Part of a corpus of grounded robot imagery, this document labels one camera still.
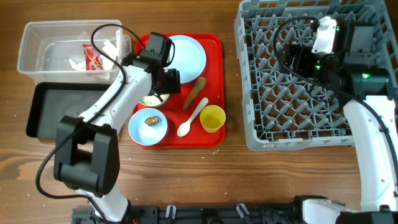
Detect white napkin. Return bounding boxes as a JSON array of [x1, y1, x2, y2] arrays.
[[67, 29, 121, 80]]

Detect red snack wrapper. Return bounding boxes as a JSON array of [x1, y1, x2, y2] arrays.
[[83, 44, 103, 70]]

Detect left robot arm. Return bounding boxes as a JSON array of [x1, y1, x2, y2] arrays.
[[52, 32, 180, 223]]

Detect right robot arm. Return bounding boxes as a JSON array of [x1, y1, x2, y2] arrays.
[[275, 16, 397, 223]]

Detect grey dishwasher rack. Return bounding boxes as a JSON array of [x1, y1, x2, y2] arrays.
[[234, 0, 397, 152]]

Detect clear plastic waste bin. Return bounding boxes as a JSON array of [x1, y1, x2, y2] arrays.
[[17, 20, 132, 84]]

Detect light green bowl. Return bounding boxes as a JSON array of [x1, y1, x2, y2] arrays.
[[139, 94, 170, 108]]

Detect large light blue plate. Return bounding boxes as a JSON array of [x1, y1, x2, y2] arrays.
[[169, 35, 206, 84]]

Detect brown carrot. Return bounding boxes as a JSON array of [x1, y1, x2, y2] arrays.
[[182, 77, 207, 110]]

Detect brown food scrap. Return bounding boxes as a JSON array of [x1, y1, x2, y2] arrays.
[[144, 116, 160, 126]]

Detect red serving tray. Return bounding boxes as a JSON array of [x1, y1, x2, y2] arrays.
[[128, 34, 225, 148]]

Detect white plastic spoon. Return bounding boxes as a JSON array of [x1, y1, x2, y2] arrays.
[[177, 98, 209, 138]]

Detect small light blue plate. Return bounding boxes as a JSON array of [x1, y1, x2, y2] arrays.
[[128, 108, 168, 146]]

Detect yellow plastic cup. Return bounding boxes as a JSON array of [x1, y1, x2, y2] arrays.
[[200, 105, 226, 133]]

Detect black rectangular tray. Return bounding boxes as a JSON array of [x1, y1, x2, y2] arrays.
[[25, 82, 110, 139]]

